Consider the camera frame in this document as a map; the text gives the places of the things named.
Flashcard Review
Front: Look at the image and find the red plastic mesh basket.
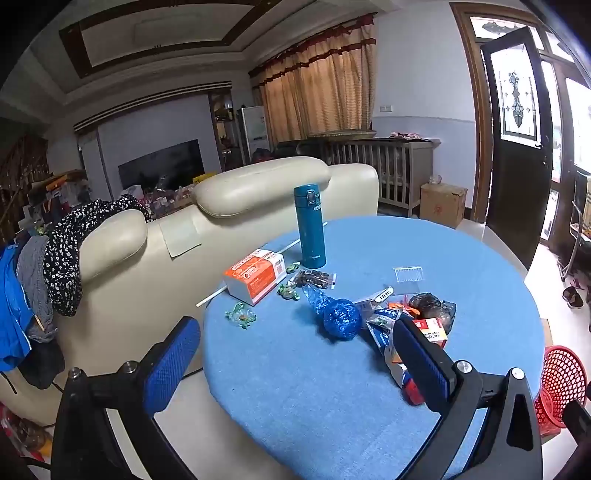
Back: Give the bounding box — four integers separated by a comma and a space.
534, 345, 589, 439

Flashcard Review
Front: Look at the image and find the brown cardboard box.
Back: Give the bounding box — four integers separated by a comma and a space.
419, 182, 468, 229

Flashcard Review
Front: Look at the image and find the dark snack packet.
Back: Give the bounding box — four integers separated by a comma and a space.
293, 270, 337, 291

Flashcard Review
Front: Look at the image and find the red packet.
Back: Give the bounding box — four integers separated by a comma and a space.
401, 369, 426, 406

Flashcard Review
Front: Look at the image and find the black television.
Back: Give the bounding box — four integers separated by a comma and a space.
117, 138, 205, 191

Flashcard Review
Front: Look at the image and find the clutter of packages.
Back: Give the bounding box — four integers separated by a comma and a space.
120, 173, 218, 217

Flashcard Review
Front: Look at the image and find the dark plastic bag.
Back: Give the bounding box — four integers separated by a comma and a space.
409, 292, 458, 333

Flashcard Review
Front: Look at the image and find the blue white packet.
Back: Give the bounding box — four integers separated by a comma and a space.
367, 308, 402, 348

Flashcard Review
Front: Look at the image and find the grey wooden crib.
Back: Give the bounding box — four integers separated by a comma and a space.
330, 138, 435, 217

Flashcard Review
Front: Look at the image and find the small clear plastic bag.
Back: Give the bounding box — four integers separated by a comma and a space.
392, 265, 424, 283

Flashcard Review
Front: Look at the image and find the thin white rod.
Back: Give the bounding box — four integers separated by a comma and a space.
196, 222, 328, 308

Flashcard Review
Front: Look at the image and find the wooden staircase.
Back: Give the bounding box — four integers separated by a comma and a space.
0, 134, 49, 241

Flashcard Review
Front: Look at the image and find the grey garment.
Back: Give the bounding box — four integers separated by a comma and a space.
16, 235, 58, 342

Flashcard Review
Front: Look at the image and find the metal frame chair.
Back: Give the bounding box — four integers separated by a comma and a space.
558, 171, 591, 282

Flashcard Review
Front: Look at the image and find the blue jacket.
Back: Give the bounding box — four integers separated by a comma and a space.
0, 240, 34, 372

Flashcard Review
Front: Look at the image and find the teal thermos bottle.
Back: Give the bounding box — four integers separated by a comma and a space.
294, 183, 327, 269

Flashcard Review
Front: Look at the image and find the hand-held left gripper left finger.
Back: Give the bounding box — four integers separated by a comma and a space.
51, 316, 201, 480

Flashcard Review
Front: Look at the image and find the cream patch on sofa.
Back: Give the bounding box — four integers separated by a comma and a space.
158, 213, 203, 258

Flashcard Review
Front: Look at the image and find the cream leather sofa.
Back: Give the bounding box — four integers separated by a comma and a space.
0, 156, 380, 428

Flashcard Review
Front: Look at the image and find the dark door with glass pane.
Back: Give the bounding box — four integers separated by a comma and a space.
480, 25, 555, 264

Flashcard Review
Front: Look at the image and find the wooden display cabinet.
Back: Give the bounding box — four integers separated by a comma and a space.
209, 90, 245, 171

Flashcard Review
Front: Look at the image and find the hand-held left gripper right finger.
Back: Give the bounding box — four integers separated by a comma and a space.
392, 316, 543, 480

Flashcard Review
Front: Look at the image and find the white standing air conditioner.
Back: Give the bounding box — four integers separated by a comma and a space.
238, 105, 271, 162

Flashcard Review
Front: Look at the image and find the tan curtain with red trim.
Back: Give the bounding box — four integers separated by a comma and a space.
249, 14, 377, 146

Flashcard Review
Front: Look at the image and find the pair of brown shoes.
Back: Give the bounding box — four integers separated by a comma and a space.
562, 286, 588, 308

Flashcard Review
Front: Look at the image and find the orange wrapper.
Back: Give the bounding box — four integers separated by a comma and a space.
387, 301, 419, 319

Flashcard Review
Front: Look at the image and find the blue plastic bag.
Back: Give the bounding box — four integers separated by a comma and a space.
302, 285, 362, 342

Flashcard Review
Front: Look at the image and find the colourful bag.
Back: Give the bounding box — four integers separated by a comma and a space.
0, 401, 54, 462

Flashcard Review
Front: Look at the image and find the black floral garment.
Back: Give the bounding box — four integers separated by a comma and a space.
43, 195, 153, 318

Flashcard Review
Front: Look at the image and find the white orange medicine box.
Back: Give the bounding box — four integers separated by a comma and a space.
413, 318, 448, 350

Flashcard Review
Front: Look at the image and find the blue tablecloth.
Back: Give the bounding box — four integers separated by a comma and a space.
203, 216, 546, 480

